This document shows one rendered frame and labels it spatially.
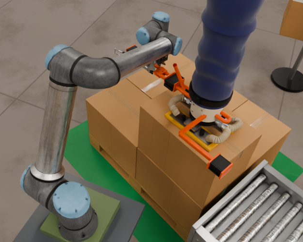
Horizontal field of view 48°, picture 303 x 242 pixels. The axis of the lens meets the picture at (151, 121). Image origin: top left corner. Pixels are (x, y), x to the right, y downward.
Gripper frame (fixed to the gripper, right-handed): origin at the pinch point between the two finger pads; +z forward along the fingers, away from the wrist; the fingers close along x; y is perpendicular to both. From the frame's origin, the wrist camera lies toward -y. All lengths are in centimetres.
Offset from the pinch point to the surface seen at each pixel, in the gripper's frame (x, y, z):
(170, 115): -12.0, 28.7, 10.2
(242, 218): -6, 89, 52
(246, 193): 10, 80, 52
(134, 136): -14, 1, 53
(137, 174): -19, 12, 82
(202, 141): -12, 53, 11
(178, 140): -18.9, 42.0, 14.1
